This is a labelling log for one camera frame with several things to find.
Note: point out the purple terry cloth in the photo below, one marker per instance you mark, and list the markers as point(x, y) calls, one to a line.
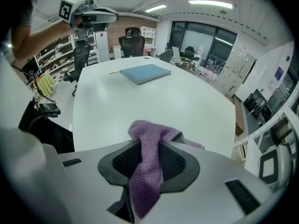
point(147, 171)

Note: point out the black low cabinet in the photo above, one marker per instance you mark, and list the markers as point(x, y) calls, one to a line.
point(255, 102)

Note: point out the black high-back office chair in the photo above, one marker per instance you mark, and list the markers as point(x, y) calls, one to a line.
point(132, 44)

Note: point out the blue notebook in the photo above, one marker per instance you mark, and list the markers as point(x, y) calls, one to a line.
point(146, 73)

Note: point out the person's left forearm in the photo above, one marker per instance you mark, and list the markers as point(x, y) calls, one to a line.
point(44, 39)

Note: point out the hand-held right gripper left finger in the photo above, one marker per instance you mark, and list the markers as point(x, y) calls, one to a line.
point(121, 162)

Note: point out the thin grey pen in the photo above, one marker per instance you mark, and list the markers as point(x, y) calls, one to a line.
point(115, 72)

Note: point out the white tall cabinet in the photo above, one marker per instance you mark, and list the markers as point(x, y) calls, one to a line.
point(101, 46)

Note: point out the black flat electronic device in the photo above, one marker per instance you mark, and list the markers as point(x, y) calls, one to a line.
point(49, 108)

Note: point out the purple wall poster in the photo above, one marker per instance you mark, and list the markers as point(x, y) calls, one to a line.
point(279, 74)

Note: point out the yellow ribbed foam block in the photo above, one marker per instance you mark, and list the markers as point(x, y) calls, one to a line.
point(46, 84)

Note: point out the black mesh office chair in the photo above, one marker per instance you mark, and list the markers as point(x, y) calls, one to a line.
point(79, 62)

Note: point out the white open shelf unit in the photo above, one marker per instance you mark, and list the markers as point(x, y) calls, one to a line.
point(58, 55)

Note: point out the white locker cabinet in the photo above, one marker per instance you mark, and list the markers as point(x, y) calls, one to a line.
point(237, 71)

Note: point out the white cubby shelf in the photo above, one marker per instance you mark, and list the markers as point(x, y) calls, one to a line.
point(148, 34)

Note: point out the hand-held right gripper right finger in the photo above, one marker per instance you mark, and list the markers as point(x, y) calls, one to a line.
point(177, 169)

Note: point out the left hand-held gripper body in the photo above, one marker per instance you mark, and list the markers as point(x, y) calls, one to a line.
point(93, 16)

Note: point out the black swivel chair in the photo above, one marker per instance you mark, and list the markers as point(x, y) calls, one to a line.
point(189, 51)

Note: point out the long ceiling light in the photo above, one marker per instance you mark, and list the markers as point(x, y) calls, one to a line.
point(210, 3)
point(155, 8)

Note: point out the grey shell chair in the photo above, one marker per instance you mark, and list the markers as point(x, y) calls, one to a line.
point(166, 56)

